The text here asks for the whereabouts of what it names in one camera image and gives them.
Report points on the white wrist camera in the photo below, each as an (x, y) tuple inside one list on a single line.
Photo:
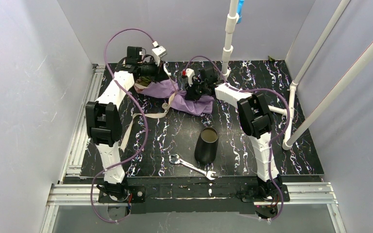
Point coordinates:
[(158, 52), (188, 74)]

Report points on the blue clip on pipe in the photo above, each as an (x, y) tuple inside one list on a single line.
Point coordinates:
[(239, 10)]

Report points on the black vase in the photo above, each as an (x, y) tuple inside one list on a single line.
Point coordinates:
[(206, 146)]

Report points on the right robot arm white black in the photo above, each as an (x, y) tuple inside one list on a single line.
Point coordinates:
[(254, 114)]

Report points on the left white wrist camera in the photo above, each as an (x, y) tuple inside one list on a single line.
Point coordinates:
[(158, 52)]

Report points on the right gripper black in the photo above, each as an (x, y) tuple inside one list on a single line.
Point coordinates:
[(193, 89)]

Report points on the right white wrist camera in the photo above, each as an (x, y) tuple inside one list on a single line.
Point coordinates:
[(188, 74)]

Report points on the aluminium rail frame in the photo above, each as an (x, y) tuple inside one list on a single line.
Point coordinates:
[(166, 191)]

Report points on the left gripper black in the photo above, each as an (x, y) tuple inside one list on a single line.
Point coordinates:
[(160, 73)]

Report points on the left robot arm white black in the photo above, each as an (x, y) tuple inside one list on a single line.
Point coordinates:
[(103, 122)]

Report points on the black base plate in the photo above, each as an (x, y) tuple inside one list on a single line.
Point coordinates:
[(132, 194), (256, 193)]

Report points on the cream ribbon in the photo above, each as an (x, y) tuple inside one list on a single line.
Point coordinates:
[(168, 87)]

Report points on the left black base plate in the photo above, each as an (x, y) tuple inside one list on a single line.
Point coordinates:
[(132, 194)]

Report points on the purple wrapping paper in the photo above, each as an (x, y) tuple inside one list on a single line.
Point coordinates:
[(203, 106)]

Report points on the pink flower bunch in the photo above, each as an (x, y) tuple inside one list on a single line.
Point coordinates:
[(142, 83)]

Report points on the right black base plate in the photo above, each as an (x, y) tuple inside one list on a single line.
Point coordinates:
[(256, 193)]

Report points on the silver wrench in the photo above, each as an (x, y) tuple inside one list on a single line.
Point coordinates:
[(176, 160)]

